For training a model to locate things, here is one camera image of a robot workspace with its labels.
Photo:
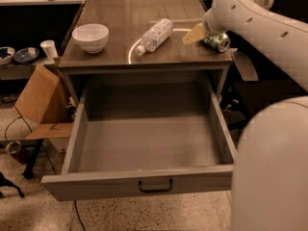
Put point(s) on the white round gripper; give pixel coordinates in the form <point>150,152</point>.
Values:
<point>209,27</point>

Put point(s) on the green crushed soda can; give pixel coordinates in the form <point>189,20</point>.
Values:
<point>219,42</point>

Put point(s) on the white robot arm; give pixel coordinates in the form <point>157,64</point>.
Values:
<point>270,176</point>

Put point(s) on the open grey top drawer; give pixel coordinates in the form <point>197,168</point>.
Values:
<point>132,128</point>

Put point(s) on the clear plastic water bottle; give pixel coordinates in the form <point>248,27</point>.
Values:
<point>155,36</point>

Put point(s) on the white ceramic bowl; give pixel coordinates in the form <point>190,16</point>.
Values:
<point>92,38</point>

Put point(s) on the white paper cup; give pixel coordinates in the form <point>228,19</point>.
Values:
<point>49,48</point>

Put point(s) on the brown cardboard box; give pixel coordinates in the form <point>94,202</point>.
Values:
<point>44,101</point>

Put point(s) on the dark blue bowl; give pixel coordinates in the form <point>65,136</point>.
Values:
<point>26,55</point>

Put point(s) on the white patterned bowl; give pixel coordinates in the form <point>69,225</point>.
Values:
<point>6,55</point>

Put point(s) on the small brown cup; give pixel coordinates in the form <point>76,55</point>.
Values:
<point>17,151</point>

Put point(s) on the black stand leg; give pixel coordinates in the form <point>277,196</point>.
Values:
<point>28,171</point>

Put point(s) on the black drawer handle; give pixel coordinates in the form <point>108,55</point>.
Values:
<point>155,186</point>

